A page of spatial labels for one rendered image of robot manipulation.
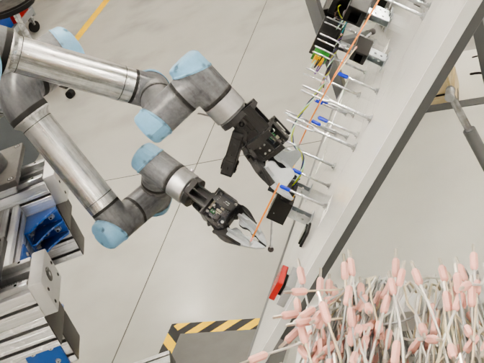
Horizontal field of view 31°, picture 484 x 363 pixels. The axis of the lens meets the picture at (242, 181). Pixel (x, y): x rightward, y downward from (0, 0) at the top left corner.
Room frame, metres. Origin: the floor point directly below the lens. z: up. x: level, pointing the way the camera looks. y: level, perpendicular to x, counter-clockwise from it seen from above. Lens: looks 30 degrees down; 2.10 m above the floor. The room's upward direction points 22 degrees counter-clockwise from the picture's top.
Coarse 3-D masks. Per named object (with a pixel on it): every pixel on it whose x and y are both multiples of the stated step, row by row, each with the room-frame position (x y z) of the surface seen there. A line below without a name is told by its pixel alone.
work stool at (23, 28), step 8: (8, 0) 5.89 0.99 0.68; (16, 0) 5.81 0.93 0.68; (24, 0) 5.72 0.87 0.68; (32, 0) 5.74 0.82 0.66; (0, 8) 5.77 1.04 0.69; (8, 8) 5.69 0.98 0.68; (16, 8) 5.67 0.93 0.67; (24, 8) 5.69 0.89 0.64; (0, 16) 5.67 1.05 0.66; (8, 16) 5.67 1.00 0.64; (16, 16) 5.80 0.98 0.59; (24, 24) 5.81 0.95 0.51; (24, 32) 5.80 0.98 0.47; (64, 88) 5.58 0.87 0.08; (72, 96) 5.55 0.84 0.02
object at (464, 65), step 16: (320, 16) 2.43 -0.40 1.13; (368, 32) 2.39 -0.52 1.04; (480, 32) 2.23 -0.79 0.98; (480, 48) 2.23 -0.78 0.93; (336, 64) 2.43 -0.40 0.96; (464, 64) 2.69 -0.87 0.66; (480, 64) 2.24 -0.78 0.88; (336, 80) 2.44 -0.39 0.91; (464, 80) 2.58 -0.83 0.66; (480, 80) 2.54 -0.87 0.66; (336, 96) 2.44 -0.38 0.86; (464, 96) 2.48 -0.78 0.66; (480, 96) 2.44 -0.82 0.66
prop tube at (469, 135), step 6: (474, 126) 1.24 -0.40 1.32; (468, 132) 1.23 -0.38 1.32; (474, 132) 1.23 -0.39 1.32; (468, 138) 1.23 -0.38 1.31; (474, 138) 1.23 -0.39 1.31; (480, 138) 1.23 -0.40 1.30; (474, 144) 1.23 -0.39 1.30; (480, 144) 1.22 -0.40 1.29; (474, 150) 1.23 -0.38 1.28; (480, 150) 1.22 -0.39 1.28; (480, 156) 1.22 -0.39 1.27; (480, 162) 1.23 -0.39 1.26
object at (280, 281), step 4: (284, 268) 1.34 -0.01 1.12; (288, 268) 1.34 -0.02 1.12; (280, 272) 1.32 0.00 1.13; (284, 272) 1.32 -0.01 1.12; (280, 276) 1.31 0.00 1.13; (284, 276) 1.32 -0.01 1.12; (288, 276) 1.33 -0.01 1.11; (276, 280) 1.33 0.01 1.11; (280, 280) 1.30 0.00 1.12; (284, 280) 1.32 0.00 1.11; (276, 284) 1.30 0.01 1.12; (280, 284) 1.30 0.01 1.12; (284, 284) 1.31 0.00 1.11; (272, 288) 1.32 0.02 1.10; (276, 288) 1.30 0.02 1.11; (280, 288) 1.30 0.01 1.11; (272, 292) 1.31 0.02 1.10; (276, 292) 1.30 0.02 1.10; (280, 292) 1.31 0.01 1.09; (272, 296) 1.31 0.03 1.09; (276, 296) 1.31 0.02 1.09
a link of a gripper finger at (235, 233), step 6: (228, 228) 1.62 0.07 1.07; (234, 228) 1.63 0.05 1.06; (228, 234) 1.63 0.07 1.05; (234, 234) 1.62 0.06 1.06; (240, 234) 1.58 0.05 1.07; (240, 240) 1.61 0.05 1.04; (246, 240) 1.58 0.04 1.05; (246, 246) 1.60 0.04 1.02; (252, 246) 1.59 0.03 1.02; (258, 246) 1.59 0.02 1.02; (264, 246) 1.59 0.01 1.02
